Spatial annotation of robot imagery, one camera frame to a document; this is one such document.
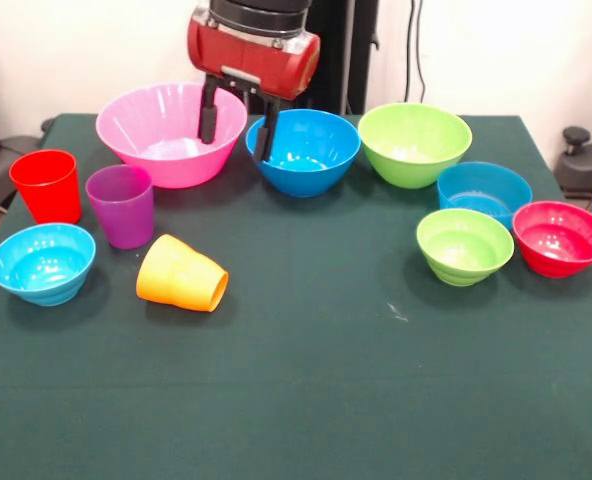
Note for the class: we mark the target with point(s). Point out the black knobbed stand base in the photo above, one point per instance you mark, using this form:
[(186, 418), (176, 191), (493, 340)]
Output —
[(583, 165)]

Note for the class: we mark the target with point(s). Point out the small cyan bowl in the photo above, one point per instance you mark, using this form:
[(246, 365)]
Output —
[(41, 270)]

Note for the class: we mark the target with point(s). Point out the large green bowl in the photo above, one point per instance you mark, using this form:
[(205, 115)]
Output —
[(411, 170)]

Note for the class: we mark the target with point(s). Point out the black equipment stand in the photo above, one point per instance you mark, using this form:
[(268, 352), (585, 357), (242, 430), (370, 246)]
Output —
[(6, 165)]

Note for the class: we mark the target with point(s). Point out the purple cup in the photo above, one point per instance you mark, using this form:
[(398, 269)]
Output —
[(123, 220)]

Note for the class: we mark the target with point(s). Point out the small red bowl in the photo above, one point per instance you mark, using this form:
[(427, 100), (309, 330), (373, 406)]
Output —
[(558, 250)]

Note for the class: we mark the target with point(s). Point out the translucent blue bowl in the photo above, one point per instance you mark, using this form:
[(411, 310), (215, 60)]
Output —
[(481, 185)]

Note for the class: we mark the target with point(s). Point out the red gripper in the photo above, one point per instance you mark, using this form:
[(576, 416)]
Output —
[(256, 60)]

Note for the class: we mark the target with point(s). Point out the small green bowl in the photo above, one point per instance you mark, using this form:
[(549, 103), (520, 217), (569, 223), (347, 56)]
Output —
[(463, 260)]

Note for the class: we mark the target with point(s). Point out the dark green table cloth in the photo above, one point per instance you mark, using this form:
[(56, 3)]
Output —
[(296, 375)]

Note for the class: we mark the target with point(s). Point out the orange cup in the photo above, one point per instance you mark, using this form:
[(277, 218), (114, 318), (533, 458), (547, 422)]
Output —
[(176, 280)]

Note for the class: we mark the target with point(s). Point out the large blue bowl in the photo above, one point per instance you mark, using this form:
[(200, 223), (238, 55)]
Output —
[(306, 180)]

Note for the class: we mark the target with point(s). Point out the red cup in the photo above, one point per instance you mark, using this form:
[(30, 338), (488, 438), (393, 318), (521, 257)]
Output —
[(48, 200)]

